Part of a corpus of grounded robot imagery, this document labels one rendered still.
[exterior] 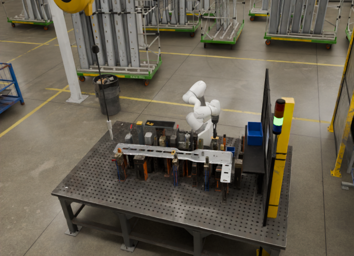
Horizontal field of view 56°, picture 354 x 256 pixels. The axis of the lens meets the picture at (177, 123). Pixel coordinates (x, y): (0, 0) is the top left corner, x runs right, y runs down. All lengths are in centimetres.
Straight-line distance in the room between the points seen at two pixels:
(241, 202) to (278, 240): 56
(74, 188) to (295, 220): 272
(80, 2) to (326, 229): 393
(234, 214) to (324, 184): 197
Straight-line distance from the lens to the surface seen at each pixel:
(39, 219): 487
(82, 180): 411
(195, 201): 363
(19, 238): 475
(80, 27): 800
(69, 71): 725
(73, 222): 436
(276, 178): 319
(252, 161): 364
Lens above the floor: 329
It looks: 32 degrees down
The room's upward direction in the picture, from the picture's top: 3 degrees counter-clockwise
